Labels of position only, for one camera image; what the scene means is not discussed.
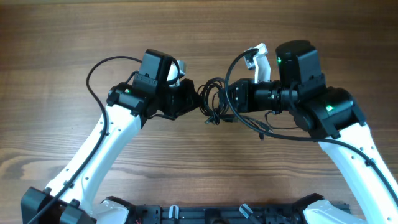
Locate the black cable bundle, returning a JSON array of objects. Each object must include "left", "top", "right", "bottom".
[{"left": 197, "top": 77, "right": 274, "bottom": 140}]

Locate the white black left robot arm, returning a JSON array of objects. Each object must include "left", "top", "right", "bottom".
[{"left": 21, "top": 49, "right": 200, "bottom": 223}]

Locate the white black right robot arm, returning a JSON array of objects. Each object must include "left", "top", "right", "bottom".
[{"left": 224, "top": 40, "right": 397, "bottom": 223}]

